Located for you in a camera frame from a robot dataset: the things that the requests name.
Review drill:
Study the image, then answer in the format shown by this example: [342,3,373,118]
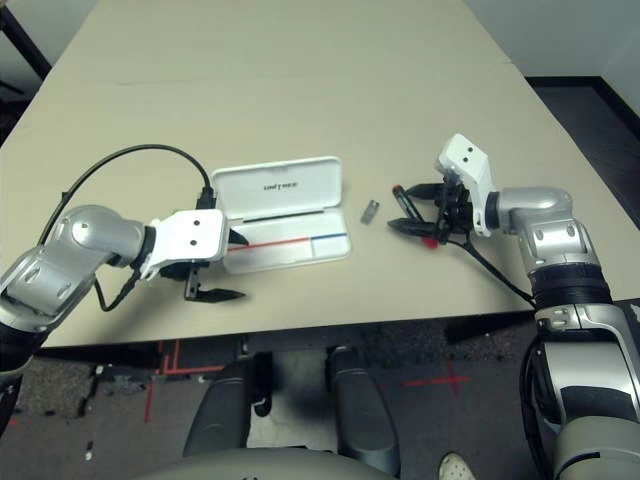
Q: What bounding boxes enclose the grey robot left leg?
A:
[182,357,274,459]

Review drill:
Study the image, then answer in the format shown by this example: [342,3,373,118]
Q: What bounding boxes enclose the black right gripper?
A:
[387,178,475,236]

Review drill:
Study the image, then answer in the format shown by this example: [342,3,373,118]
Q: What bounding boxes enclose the white bystander shoe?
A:
[438,452,477,480]

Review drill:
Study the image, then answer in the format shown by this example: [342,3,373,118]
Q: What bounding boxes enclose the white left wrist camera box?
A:
[141,208,229,281]

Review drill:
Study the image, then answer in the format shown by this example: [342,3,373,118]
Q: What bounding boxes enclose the grey robot right leg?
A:
[324,344,401,476]

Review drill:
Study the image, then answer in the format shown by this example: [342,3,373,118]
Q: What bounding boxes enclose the dark metal table frame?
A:
[239,332,362,357]

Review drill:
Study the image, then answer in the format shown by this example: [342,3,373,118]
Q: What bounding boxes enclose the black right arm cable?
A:
[439,234,556,451]

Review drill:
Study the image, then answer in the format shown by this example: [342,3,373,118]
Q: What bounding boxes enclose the white plastic pencil case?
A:
[211,155,352,275]

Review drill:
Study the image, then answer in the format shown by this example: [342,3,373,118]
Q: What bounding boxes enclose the grey robot leg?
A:
[182,357,274,459]
[324,344,401,476]

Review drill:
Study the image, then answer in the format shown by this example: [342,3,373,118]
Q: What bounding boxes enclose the black marker with red cap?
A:
[392,183,437,249]

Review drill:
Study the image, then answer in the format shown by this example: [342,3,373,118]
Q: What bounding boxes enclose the grey robot torso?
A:
[132,447,396,480]

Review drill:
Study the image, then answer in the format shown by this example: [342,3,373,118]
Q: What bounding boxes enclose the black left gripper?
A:
[158,227,250,305]

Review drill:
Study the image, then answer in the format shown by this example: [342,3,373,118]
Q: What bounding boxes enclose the beige side table black legs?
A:
[0,7,54,81]

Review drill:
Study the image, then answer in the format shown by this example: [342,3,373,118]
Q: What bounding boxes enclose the red floor tape cross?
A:
[404,362,471,396]

